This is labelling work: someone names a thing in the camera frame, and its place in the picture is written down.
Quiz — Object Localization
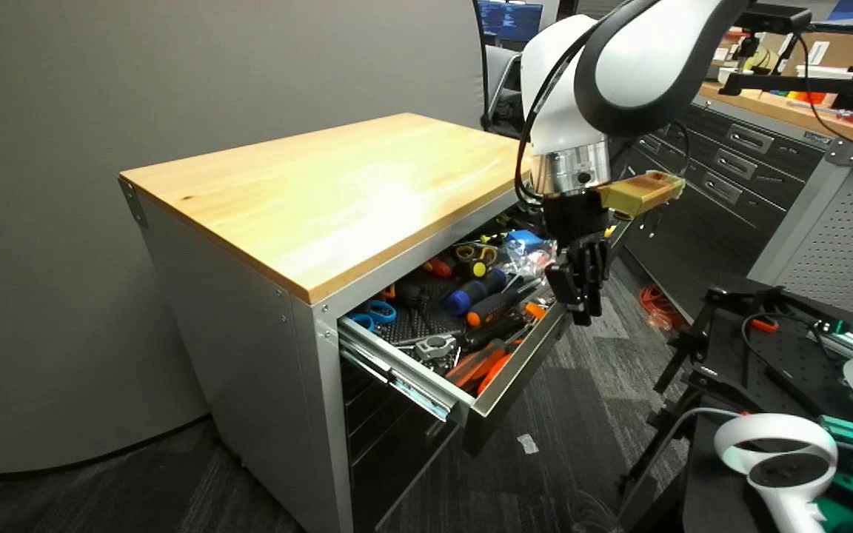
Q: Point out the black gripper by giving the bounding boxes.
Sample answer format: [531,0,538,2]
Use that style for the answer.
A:
[538,189,612,325]

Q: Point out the clear plastic bag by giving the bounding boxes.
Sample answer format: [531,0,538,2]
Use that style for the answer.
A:
[497,226,561,282]

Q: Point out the orange object on floor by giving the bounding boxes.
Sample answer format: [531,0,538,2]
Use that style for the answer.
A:
[635,284,686,341]

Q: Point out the orange black screwdriver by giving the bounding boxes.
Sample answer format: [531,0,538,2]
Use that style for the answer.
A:
[463,278,538,334]

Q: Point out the yellow black tool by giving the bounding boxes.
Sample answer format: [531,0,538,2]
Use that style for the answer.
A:
[454,235,504,282]

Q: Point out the black tripod stand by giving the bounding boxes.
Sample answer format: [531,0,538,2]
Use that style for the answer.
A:
[617,282,796,498]

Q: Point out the metal tool drawer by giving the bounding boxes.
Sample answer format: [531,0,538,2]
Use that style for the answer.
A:
[334,223,575,423]

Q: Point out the black drawer cabinet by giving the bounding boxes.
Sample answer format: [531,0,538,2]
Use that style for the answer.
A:
[620,99,851,321]

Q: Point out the orange black bar clamp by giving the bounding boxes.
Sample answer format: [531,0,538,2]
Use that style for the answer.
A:
[703,284,787,343]

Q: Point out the grey pegboard panel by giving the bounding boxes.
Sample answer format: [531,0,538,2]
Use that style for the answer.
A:
[743,146,853,325]

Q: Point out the white VR controller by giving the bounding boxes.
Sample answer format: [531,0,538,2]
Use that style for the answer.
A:
[712,410,842,533]

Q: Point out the wood top cluttered bench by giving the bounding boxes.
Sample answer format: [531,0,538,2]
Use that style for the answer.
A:
[692,28,853,158]

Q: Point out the wood top metal workbench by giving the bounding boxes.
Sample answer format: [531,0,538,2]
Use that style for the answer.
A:
[116,109,572,533]

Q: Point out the blue handled screwdriver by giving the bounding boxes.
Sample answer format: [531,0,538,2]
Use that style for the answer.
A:
[444,269,509,321]

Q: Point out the tan wrist camera box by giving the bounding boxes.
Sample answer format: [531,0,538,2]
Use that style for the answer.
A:
[595,167,692,223]

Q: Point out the orange handled tool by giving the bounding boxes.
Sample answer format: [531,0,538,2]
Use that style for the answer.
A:
[444,331,534,399]

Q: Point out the blue handled pliers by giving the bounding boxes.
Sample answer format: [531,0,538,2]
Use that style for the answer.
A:
[349,296,402,334]

